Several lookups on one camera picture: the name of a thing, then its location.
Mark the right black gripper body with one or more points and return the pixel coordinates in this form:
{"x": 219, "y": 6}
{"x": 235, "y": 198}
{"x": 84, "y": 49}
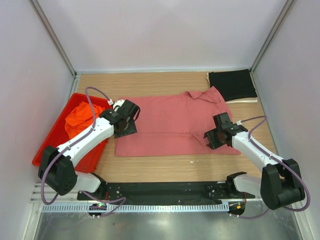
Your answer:
{"x": 213, "y": 139}

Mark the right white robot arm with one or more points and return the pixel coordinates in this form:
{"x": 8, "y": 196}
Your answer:
{"x": 280, "y": 184}

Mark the orange t shirt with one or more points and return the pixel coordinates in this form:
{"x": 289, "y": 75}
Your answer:
{"x": 78, "y": 120}

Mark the pink polo t shirt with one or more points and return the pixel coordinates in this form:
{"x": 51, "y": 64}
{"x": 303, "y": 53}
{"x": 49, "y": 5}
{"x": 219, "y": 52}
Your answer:
{"x": 171, "y": 125}

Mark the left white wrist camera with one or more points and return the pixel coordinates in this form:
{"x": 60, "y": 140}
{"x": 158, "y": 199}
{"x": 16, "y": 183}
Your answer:
{"x": 115, "y": 104}

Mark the red plastic bin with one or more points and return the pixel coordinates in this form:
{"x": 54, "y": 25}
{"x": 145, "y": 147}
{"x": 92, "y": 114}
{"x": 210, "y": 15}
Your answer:
{"x": 82, "y": 160}

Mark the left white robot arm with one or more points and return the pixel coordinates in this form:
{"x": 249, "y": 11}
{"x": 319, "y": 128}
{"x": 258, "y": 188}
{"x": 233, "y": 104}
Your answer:
{"x": 57, "y": 167}

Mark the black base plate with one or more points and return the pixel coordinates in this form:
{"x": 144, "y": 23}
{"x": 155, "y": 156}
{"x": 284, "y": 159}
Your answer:
{"x": 206, "y": 189}

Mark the white slotted cable duct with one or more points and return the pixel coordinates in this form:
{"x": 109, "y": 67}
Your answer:
{"x": 90, "y": 207}

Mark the folded black t shirt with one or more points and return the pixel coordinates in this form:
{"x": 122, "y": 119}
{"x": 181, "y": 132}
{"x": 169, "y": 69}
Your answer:
{"x": 232, "y": 85}

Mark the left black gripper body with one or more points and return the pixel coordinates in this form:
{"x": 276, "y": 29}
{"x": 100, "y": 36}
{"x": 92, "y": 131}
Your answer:
{"x": 127, "y": 129}

